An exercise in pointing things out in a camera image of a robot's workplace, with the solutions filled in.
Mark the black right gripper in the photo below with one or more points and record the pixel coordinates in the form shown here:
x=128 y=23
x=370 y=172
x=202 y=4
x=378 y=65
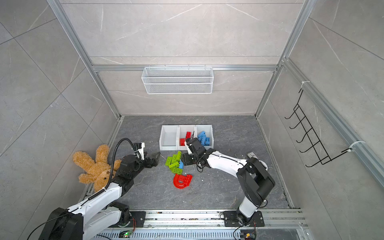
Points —
x=186 y=160

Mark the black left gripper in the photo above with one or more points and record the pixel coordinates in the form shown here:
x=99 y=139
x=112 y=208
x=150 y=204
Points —
x=154 y=161

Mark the small red lego brick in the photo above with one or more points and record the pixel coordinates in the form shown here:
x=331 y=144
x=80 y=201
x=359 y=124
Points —
x=182 y=142

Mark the long red lego brick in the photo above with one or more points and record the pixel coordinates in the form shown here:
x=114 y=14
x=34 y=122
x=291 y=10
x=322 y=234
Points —
x=188 y=135

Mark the red arch lego piece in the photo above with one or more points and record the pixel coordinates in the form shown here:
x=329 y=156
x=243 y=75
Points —
x=177 y=184

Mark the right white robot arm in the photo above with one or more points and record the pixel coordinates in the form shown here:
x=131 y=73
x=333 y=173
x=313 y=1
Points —
x=252 y=174

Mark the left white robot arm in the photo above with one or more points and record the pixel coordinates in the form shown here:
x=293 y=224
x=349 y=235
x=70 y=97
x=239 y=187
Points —
x=86 y=219

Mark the white right plastic bin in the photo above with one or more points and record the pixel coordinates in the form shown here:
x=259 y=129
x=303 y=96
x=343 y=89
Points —
x=209 y=133

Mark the white plastic bin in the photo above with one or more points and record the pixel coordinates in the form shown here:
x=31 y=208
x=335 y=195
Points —
x=183 y=129
x=209 y=133
x=169 y=138

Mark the white left plastic bin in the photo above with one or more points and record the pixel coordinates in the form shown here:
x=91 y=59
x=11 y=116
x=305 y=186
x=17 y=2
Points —
x=169 y=138

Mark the white middle plastic bin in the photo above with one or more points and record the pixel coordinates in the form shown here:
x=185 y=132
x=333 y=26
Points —
x=183 y=129

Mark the brown teddy bear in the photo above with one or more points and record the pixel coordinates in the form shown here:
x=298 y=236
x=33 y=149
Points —
x=98 y=170

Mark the small clear case clock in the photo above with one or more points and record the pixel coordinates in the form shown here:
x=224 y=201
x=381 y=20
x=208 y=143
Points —
x=251 y=155

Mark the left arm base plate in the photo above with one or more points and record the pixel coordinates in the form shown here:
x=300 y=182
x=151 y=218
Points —
x=132 y=219

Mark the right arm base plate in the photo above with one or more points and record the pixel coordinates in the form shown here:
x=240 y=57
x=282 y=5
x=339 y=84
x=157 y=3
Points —
x=237 y=219

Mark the white wire mesh basket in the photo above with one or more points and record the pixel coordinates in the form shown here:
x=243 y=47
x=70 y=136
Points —
x=178 y=80

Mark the aluminium front rail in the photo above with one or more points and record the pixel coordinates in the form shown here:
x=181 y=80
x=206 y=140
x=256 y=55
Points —
x=216 y=219

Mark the black wire hook rack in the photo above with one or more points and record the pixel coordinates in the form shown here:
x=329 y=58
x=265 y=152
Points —
x=310 y=134

